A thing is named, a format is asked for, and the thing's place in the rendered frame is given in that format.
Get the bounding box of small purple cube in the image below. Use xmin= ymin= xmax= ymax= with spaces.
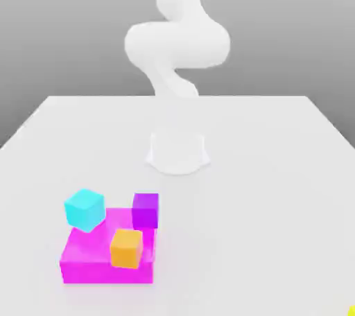
xmin=131 ymin=192 xmax=159 ymax=230

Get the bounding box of large magenta box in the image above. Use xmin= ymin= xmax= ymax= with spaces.
xmin=59 ymin=207 xmax=158 ymax=285

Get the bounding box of small orange cube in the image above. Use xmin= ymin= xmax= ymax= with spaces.
xmin=110 ymin=228 xmax=144 ymax=270

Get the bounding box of small cyan cube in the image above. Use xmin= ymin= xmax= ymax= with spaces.
xmin=63 ymin=188 xmax=107 ymax=234

